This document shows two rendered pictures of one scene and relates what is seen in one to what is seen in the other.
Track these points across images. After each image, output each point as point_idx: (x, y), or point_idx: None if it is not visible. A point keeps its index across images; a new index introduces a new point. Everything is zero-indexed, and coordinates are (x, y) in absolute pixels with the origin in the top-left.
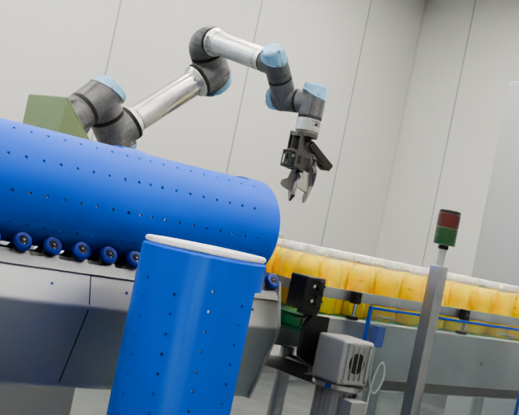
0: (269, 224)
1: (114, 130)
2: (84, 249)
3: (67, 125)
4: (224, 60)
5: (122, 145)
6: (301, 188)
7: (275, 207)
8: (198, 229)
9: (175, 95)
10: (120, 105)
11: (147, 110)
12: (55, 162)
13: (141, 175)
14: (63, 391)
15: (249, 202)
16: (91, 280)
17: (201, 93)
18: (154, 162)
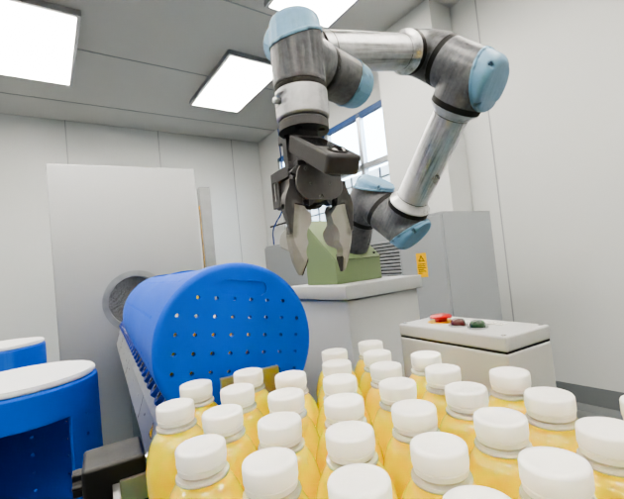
0: (149, 341)
1: (375, 225)
2: (144, 368)
3: (308, 245)
4: (449, 53)
5: (391, 236)
6: (283, 247)
7: (160, 310)
8: (139, 350)
9: (419, 149)
10: (373, 197)
11: (402, 185)
12: (129, 303)
13: (138, 300)
14: None
15: (152, 310)
16: (143, 396)
17: (454, 119)
18: (155, 283)
